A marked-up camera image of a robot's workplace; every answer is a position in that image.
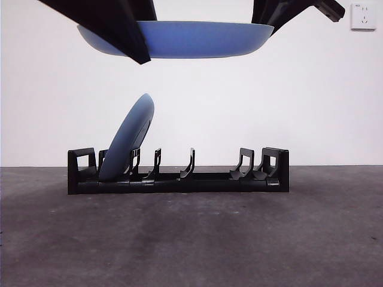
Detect green round plate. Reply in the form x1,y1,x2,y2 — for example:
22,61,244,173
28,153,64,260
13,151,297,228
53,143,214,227
77,20,276,59

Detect blue round plate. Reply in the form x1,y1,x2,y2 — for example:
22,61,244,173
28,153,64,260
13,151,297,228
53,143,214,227
98,93,156,182

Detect black plastic plate rack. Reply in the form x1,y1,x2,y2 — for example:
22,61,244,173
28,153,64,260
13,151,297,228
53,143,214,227
67,146,290,195

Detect white wall socket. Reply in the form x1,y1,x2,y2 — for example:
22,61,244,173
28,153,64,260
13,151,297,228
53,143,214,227
350,2,377,30

